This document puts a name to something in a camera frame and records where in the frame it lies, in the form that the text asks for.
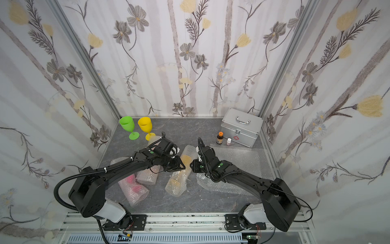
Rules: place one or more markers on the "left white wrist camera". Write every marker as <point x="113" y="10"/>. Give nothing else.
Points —
<point x="174" y="151"/>

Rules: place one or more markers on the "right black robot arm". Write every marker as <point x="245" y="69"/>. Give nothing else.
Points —
<point x="280" y="205"/>

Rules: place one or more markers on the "pink glass in bubble wrap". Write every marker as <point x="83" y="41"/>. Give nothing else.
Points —
<point x="133" y="191"/>

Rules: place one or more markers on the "green plastic wine glass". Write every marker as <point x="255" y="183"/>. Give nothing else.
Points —
<point x="128" y="125"/>

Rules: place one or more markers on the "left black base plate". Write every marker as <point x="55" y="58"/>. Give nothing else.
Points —
<point x="138" y="222"/>

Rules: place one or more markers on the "silver aluminium case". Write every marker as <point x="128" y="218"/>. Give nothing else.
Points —
<point x="242" y="128"/>

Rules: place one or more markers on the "clear bubble wrap sheet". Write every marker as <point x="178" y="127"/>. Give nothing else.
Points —
<point x="251" y="160"/>
<point x="222" y="187"/>

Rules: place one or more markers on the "brown bottle orange cap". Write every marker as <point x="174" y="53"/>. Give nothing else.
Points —
<point x="219" y="139"/>

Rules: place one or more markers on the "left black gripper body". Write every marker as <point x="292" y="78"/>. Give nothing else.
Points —
<point x="170" y="161"/>

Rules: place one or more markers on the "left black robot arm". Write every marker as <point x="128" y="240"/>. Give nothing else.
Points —
<point x="86" y="192"/>

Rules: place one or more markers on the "orange glass in bubble wrap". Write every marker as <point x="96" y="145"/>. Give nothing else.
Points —
<point x="148" y="176"/>

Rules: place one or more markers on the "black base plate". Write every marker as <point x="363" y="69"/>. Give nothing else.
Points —
<point x="138" y="222"/>
<point x="235" y="222"/>

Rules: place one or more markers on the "small white bottle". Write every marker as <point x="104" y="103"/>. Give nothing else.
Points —
<point x="228" y="142"/>

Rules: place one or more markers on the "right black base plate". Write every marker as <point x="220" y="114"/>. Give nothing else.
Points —
<point x="235" y="222"/>

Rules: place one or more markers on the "white slotted cable duct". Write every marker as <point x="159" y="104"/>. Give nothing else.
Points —
<point x="179" y="238"/>

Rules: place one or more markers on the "yellow glass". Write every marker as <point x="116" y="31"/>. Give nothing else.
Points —
<point x="145" y="125"/>

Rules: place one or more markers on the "amber glass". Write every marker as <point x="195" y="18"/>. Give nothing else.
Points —
<point x="176" y="185"/>

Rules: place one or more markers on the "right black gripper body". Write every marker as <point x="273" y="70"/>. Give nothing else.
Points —
<point x="200" y="161"/>

